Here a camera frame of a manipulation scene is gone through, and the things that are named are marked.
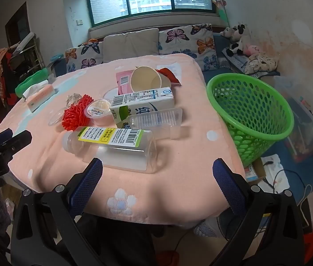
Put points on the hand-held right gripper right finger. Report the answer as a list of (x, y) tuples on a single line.
[(227, 184)]

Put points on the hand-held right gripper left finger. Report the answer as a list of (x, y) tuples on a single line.
[(88, 184)]

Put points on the green plastic mesh basket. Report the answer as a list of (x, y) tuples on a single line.
[(256, 133)]

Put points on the red foam mesh net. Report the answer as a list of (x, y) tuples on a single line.
[(74, 116)]

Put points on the clear plastic wrapper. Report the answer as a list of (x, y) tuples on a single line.
[(73, 99)]

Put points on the white milk carton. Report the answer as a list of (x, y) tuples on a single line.
[(142, 102)]

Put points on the white paper cup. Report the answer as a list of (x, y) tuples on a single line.
[(141, 80)]

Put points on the small cardboard box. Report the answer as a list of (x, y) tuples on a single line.
[(256, 171)]

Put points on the clear plastic bottle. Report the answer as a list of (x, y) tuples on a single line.
[(112, 155)]

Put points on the clear plastic lid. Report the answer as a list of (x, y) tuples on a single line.
[(56, 117)]

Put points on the pink flower blanket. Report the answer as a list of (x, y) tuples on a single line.
[(189, 155)]

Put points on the pink and white box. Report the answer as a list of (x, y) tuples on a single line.
[(41, 98)]

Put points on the white paper sheet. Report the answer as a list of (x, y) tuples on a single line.
[(279, 177)]

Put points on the white tissue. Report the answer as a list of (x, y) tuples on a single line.
[(34, 88)]

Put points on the orange hanging clothes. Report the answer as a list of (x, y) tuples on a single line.
[(1, 66)]

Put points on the small clear jelly cup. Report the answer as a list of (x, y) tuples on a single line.
[(98, 108)]

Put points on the dark wooden stool leg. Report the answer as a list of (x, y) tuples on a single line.
[(306, 216)]

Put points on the metal clothes rack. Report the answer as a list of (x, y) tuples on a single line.
[(25, 52)]

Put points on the pile of colourful toys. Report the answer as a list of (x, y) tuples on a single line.
[(306, 141)]

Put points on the clear plastic blister tray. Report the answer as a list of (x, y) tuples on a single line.
[(160, 119)]

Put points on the clear plastic storage box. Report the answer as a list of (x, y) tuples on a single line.
[(303, 110)]

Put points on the small butterfly print pillow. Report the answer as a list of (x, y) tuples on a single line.
[(85, 55)]

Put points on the pink snack packet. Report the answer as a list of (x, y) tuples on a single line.
[(123, 77)]

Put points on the dark wooden door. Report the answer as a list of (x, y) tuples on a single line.
[(18, 25)]

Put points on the orange red snack wrapper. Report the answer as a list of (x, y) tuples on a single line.
[(169, 73)]

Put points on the cream spotted cloth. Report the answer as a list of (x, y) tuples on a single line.
[(263, 62)]

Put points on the pink plush toy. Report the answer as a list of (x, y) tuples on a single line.
[(252, 50)]

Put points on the blue sofa seat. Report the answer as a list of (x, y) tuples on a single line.
[(219, 44)]

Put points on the black and white cow plush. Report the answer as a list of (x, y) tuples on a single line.
[(239, 40)]

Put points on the beige cushion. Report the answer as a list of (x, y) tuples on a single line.
[(130, 44)]

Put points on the large butterfly print pillow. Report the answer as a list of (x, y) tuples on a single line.
[(185, 40)]

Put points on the grey plush toy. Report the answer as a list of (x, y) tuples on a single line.
[(227, 32)]

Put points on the colourful pinwheel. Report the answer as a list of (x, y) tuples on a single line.
[(219, 4)]

